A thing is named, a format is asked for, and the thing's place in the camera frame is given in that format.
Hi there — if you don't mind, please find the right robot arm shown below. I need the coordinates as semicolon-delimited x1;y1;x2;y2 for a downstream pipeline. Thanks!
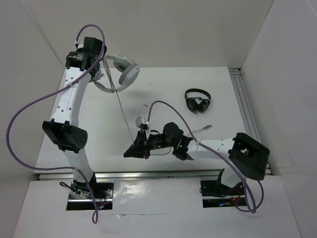
123;122;270;194

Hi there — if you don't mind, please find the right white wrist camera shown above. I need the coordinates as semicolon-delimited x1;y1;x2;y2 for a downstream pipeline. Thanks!
135;116;149;130

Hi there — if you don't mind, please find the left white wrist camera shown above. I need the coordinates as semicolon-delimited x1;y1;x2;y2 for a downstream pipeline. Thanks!
90;69;104;82

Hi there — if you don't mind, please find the aluminium side rail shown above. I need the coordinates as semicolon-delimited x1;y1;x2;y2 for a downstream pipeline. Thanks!
229;68;270;180

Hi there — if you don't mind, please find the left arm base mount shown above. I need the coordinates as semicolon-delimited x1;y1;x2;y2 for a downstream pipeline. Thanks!
59;181;114;211

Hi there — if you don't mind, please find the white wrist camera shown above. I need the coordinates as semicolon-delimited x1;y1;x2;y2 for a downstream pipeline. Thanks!
135;116;149;130
90;69;104;82

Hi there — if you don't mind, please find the white over-ear headphones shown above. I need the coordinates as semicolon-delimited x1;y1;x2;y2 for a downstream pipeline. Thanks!
93;55;140;93

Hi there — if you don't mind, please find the grey headphone cable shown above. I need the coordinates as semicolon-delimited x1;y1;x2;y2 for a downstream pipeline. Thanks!
103;57;212;156

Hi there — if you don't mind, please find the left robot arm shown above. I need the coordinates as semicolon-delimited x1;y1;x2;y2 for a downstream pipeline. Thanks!
42;37;102;198

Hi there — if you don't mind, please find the aluminium front rail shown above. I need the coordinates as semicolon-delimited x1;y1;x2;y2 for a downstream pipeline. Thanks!
39;168;273;180

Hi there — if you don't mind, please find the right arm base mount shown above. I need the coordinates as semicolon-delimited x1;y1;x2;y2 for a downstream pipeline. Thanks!
200;169;246;208

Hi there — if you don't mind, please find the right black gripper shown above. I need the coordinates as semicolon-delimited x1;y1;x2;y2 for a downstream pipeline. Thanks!
125;129;176;160

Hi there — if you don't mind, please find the black on-ear headphones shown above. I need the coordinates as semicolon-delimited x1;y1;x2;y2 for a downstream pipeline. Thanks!
184;88;211;114

